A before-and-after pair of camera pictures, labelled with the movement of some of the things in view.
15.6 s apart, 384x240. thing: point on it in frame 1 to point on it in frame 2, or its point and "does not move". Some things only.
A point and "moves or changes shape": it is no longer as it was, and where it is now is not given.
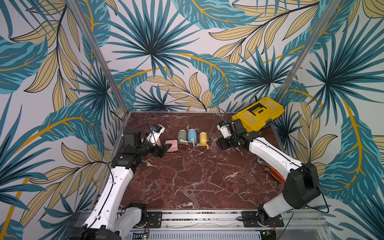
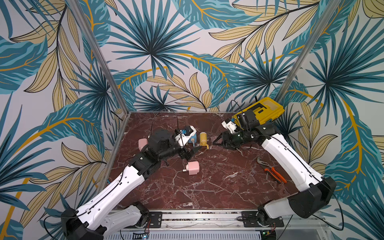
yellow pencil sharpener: x=203 y=139 does not move
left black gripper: x=162 y=150 to x=184 y=154
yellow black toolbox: x=259 y=115 does not move
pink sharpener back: x=174 y=147 moves or changes shape
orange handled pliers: x=271 y=170 does not move
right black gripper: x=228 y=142 does not move
